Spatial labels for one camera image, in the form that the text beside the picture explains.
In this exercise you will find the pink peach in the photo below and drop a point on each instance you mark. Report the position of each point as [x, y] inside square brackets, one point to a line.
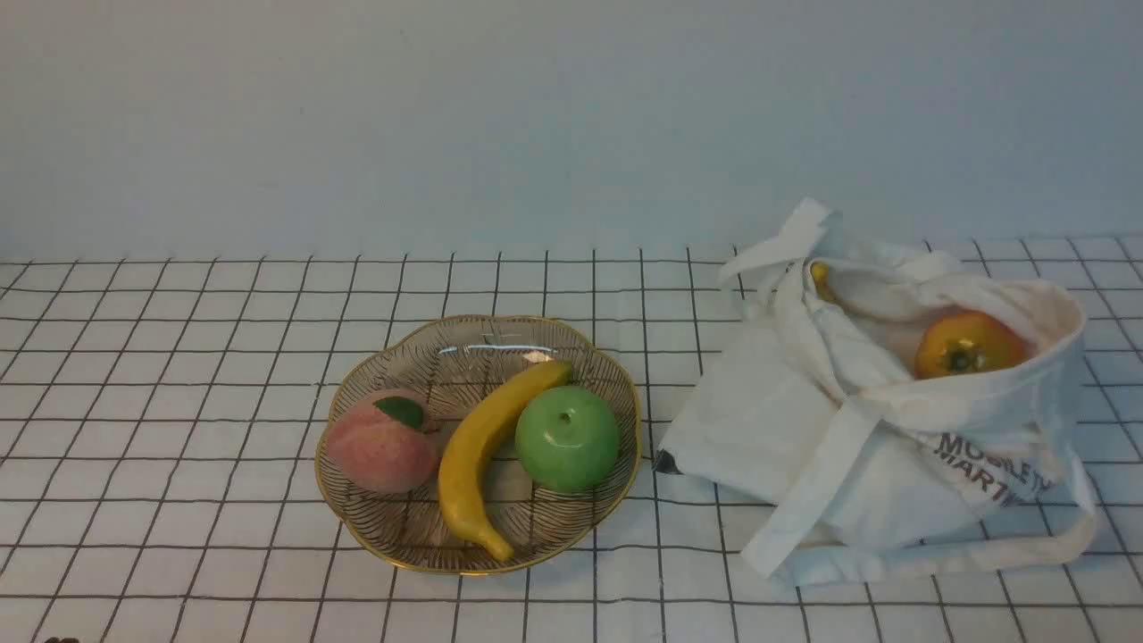
[385, 442]

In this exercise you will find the yellow fruit inside bag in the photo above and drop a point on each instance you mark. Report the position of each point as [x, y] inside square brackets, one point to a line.
[821, 276]

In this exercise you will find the white grid tablecloth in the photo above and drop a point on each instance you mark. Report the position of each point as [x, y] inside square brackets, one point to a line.
[160, 418]

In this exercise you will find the yellow banana on plate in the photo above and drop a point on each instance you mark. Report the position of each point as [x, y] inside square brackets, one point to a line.
[475, 440]

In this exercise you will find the gold-rimmed glass plate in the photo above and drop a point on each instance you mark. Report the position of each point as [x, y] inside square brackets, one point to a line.
[453, 362]

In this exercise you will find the green apple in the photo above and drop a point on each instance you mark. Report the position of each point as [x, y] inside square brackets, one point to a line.
[567, 439]

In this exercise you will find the white canvas tote bag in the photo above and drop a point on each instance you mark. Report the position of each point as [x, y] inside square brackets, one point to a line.
[875, 475]

